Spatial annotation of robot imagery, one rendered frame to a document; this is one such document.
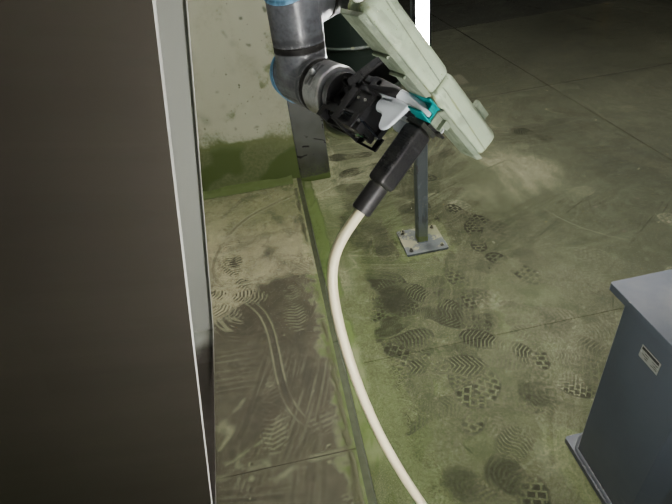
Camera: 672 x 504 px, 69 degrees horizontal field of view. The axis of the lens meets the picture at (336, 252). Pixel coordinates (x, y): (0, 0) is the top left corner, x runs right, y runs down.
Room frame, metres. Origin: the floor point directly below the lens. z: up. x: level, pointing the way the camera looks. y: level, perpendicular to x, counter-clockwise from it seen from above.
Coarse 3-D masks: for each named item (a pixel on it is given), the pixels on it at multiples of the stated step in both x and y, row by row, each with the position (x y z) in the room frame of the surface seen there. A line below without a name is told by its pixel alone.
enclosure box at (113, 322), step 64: (0, 0) 0.43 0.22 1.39; (64, 0) 0.43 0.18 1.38; (128, 0) 0.44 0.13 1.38; (0, 64) 0.43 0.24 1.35; (64, 64) 0.43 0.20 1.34; (128, 64) 0.44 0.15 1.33; (0, 128) 0.42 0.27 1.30; (64, 128) 0.43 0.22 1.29; (128, 128) 0.43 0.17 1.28; (192, 128) 1.02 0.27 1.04; (0, 192) 0.42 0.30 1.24; (64, 192) 0.42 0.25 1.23; (128, 192) 0.43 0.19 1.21; (192, 192) 1.02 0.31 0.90; (0, 256) 0.41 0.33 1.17; (64, 256) 0.42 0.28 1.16; (128, 256) 0.43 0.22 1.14; (192, 256) 1.01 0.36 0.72; (0, 320) 0.41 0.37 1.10; (64, 320) 0.42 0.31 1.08; (128, 320) 0.42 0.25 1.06; (192, 320) 1.00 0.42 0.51; (0, 384) 0.40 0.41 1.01; (64, 384) 0.41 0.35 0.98; (128, 384) 0.42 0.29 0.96; (192, 384) 0.43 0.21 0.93; (0, 448) 0.40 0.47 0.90; (64, 448) 0.40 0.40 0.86; (128, 448) 0.41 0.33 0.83; (192, 448) 0.42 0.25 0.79
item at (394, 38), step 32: (352, 0) 0.60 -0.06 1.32; (384, 0) 0.57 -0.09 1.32; (384, 32) 0.58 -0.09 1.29; (416, 32) 0.60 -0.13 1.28; (416, 64) 0.59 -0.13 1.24; (448, 96) 0.62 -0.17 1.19; (416, 128) 0.61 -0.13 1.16; (448, 128) 0.62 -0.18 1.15; (480, 128) 0.65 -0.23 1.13; (384, 160) 0.60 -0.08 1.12; (384, 192) 0.58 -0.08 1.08
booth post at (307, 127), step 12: (288, 108) 2.63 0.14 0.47; (300, 108) 2.64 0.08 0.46; (300, 120) 2.64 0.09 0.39; (312, 120) 2.64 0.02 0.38; (300, 132) 2.64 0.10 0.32; (312, 132) 2.64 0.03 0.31; (300, 144) 2.63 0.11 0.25; (312, 144) 2.64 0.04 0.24; (324, 144) 2.65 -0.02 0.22; (300, 156) 2.63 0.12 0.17; (312, 156) 2.64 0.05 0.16; (324, 156) 2.65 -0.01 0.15; (300, 168) 2.63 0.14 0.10; (312, 168) 2.64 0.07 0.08; (324, 168) 2.64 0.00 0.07; (312, 180) 2.64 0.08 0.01
